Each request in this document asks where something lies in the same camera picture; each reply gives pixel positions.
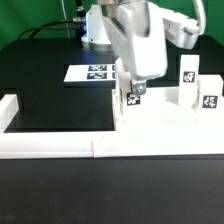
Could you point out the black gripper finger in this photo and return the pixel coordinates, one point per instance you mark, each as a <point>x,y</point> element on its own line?
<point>139,87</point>

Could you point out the white square tabletop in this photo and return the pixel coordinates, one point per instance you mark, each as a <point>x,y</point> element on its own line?
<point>158,107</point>

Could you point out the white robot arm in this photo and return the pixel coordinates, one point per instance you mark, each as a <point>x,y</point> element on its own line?
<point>139,30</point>

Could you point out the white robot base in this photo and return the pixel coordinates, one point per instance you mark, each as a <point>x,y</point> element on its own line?
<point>95,37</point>

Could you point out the white marker board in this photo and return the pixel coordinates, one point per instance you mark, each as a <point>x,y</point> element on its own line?
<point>92,72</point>

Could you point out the white U-shaped obstacle fence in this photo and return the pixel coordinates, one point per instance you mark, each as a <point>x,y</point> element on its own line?
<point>197,139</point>

